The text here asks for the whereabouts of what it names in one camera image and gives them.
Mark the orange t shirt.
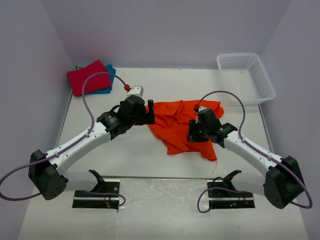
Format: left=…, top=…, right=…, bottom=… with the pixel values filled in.
left=148, top=100, right=218, bottom=162

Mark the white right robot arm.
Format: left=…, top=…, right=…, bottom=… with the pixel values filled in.
left=187, top=107, right=305, bottom=209

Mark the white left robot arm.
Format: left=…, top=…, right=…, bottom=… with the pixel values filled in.
left=28, top=95, right=155, bottom=200

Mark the folded red t shirt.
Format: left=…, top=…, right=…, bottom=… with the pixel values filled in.
left=66, top=59, right=113, bottom=98

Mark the folded blue t shirt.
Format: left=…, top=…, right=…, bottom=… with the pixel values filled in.
left=89, top=64, right=116, bottom=95

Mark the white plastic basket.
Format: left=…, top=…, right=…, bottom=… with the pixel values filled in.
left=216, top=53, right=276, bottom=106

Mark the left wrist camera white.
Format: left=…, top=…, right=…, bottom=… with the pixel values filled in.
left=124, top=84, right=144, bottom=98

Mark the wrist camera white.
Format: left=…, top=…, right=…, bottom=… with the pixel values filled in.
left=195, top=106, right=212, bottom=118
left=124, top=84, right=144, bottom=98

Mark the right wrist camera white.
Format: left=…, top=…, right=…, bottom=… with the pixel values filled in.
left=195, top=106, right=212, bottom=118

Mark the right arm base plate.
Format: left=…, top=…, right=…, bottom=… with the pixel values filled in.
left=207, top=170, right=256, bottom=210

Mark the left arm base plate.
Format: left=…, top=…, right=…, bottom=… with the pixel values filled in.
left=72, top=170, right=124, bottom=211

